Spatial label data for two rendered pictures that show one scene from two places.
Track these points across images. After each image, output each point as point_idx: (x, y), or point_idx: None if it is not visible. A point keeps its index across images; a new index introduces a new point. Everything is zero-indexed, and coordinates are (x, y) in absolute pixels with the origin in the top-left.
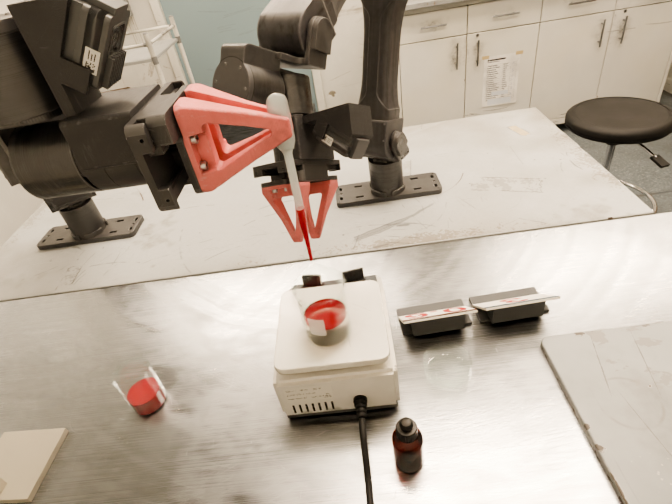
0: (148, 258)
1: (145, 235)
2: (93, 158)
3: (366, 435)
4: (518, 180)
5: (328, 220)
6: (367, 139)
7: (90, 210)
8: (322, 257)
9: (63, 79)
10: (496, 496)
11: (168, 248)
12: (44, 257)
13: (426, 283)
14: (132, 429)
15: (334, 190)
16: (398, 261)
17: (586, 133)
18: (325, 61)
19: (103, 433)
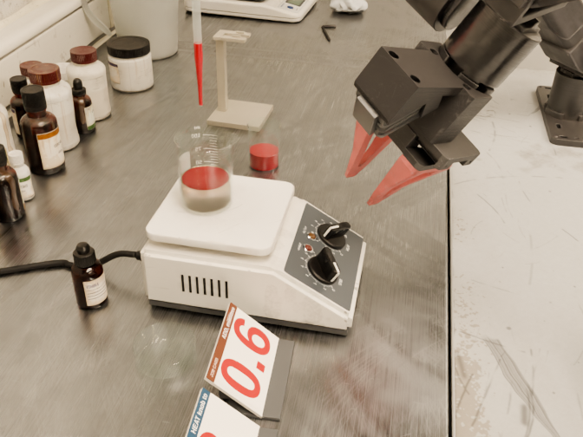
0: (496, 155)
1: (553, 152)
2: None
3: (118, 255)
4: None
5: (561, 318)
6: (376, 115)
7: (571, 88)
8: (451, 296)
9: None
10: (13, 345)
11: (515, 168)
12: (520, 95)
13: (337, 394)
14: (239, 158)
15: (402, 174)
16: (409, 376)
17: None
18: (516, 16)
19: (245, 146)
